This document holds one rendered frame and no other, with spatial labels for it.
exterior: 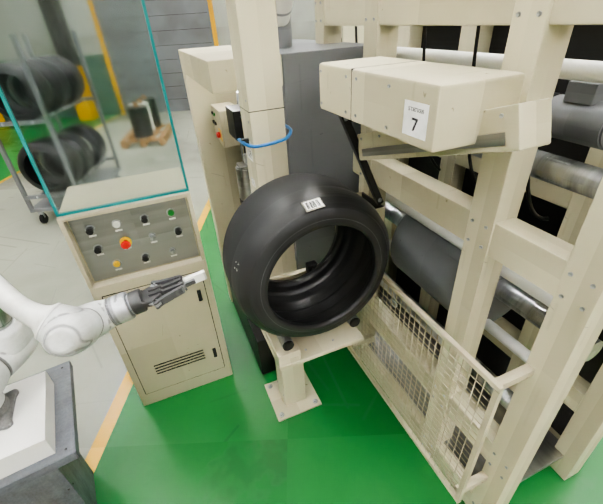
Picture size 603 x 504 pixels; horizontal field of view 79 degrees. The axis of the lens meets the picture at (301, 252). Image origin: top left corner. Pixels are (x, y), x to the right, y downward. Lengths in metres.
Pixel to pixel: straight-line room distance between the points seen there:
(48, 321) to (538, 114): 1.23
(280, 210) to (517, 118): 0.63
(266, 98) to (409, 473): 1.83
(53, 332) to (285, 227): 0.63
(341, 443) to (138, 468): 1.06
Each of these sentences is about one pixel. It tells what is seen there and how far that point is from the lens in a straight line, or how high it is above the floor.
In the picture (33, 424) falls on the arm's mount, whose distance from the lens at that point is 1.75.
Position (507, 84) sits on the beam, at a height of 1.76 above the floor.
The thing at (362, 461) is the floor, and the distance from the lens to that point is 2.17.
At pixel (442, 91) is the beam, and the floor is 1.77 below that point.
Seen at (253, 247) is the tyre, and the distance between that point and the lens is 1.10.
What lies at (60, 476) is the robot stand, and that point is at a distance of 2.00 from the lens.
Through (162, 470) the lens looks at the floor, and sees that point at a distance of 2.31.
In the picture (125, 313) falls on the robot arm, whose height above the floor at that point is 1.21.
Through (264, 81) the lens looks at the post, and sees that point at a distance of 1.35.
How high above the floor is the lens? 1.92
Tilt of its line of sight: 33 degrees down
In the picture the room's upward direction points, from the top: 4 degrees counter-clockwise
